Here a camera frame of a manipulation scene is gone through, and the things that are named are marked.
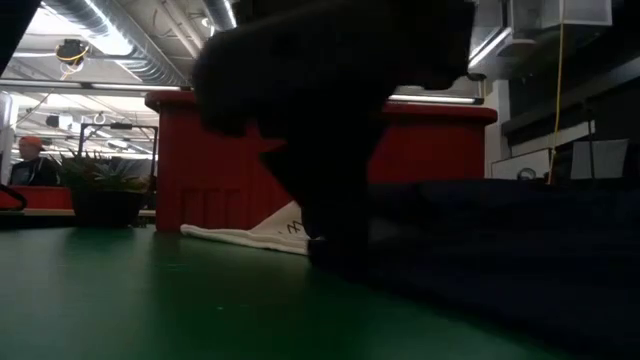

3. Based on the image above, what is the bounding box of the long linear light bar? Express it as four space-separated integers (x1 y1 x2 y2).
0 79 484 106

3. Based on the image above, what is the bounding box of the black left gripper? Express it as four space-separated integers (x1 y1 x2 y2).
192 0 476 244

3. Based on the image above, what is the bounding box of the yellow black cable reel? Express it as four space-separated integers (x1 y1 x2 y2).
54 38 91 66

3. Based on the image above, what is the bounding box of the green table mat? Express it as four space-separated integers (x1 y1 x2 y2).
0 224 576 360

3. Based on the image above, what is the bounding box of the white low cabinet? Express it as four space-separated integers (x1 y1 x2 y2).
492 148 554 180

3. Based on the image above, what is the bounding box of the red plastic laundry basket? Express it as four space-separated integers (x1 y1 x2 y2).
144 89 499 234

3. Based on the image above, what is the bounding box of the small succulent plant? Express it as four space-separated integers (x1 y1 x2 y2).
47 149 156 229

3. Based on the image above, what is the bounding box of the white board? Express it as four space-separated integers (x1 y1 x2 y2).
569 138 630 180

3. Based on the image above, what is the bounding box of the black curved cable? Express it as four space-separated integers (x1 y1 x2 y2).
0 183 27 212

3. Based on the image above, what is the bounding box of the plain navy garment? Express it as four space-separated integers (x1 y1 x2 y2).
307 179 640 360

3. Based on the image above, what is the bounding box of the person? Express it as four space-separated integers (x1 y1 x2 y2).
8 135 61 187

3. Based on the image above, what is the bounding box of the white printed tote bag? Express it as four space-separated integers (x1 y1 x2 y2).
179 199 311 256

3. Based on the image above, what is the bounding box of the white ceiling duct box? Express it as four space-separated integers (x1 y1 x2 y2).
509 0 614 31

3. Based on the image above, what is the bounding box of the yellow hanging cable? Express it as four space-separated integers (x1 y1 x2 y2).
549 22 565 184

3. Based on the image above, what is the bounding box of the red low bench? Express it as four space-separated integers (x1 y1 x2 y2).
0 184 74 211

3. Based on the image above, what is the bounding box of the white column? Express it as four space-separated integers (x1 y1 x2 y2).
0 92 16 186

